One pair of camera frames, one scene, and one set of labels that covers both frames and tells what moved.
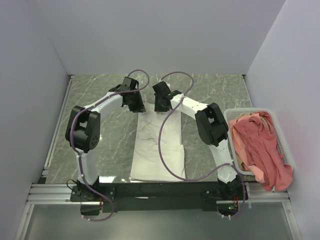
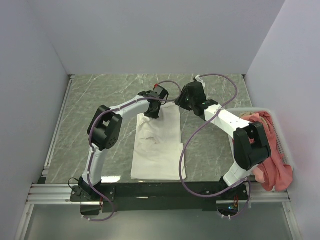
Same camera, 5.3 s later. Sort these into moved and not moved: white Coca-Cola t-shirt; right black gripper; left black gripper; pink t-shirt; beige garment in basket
Moved: left black gripper; right black gripper
Not moved: beige garment in basket; white Coca-Cola t-shirt; pink t-shirt
